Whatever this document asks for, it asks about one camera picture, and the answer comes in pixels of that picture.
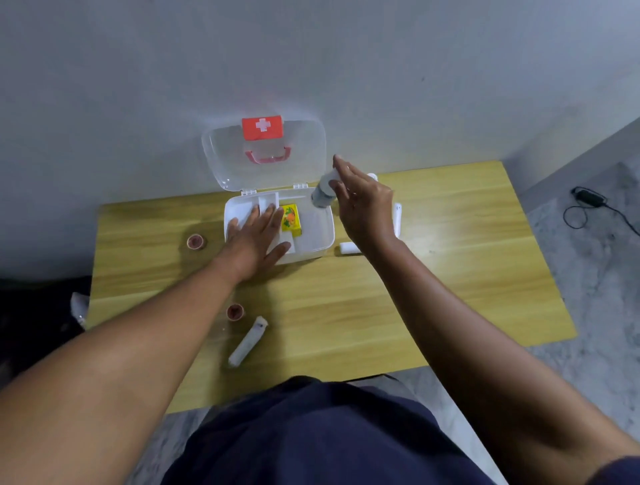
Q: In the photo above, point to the person's left thumb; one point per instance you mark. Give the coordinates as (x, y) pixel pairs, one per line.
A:
(280, 251)

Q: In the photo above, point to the person's dark blue clothing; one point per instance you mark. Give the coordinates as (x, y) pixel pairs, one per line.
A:
(320, 434)

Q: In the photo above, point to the black chair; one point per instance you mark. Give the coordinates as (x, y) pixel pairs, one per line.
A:
(35, 320)

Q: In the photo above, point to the person's right forearm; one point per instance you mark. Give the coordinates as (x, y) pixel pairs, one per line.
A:
(480, 359)

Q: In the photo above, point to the white capped tube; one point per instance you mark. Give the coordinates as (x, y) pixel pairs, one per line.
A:
(247, 342)

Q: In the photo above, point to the person's left hand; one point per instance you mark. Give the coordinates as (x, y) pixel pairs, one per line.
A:
(250, 245)

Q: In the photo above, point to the person's left middle finger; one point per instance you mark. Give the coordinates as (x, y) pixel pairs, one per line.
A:
(268, 216)

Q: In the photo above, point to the white slim tube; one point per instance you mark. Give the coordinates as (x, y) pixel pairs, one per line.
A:
(397, 220)

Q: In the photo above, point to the yellow medicine packet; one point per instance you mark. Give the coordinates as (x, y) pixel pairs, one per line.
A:
(291, 219)

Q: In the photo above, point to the white first aid box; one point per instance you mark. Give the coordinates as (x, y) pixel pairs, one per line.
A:
(265, 160)

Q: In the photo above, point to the person's left little finger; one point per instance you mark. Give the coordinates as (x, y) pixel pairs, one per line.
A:
(232, 229)

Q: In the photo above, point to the person's right hand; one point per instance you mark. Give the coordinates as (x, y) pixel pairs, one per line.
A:
(367, 210)

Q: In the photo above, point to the small red round tin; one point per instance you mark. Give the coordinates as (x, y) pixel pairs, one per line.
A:
(235, 312)
(195, 242)

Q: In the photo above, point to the person's left forearm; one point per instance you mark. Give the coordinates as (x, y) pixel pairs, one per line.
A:
(120, 369)

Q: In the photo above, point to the white gauze roll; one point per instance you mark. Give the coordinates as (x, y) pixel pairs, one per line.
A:
(349, 248)

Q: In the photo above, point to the white divided tray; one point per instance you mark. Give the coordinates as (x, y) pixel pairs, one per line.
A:
(267, 200)

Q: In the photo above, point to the white plastic bottle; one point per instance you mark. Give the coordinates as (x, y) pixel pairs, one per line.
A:
(324, 192)

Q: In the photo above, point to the person's right thumb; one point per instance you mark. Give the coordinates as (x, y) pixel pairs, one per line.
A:
(339, 192)

